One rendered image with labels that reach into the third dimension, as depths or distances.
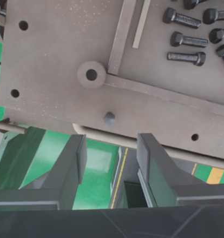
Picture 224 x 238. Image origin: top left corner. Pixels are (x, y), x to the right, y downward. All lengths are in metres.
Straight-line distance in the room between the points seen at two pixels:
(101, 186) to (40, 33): 1.87
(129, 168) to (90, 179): 0.60
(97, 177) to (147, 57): 1.77
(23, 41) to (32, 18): 0.04
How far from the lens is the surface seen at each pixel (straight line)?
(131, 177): 1.59
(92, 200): 2.16
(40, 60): 0.29
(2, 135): 0.51
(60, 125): 0.43
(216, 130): 0.34
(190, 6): 0.29
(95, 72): 0.26
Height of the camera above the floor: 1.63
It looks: 75 degrees down
